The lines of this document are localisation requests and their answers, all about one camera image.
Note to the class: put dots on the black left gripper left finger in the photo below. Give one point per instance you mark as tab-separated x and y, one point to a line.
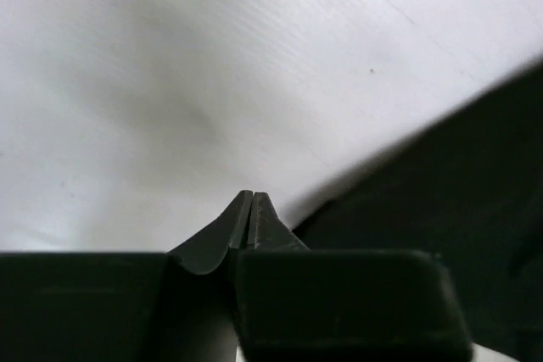
125	306

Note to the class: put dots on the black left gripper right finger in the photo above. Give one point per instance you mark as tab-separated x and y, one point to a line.
295	303

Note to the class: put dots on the black shorts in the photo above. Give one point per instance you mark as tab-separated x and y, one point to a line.
469	190

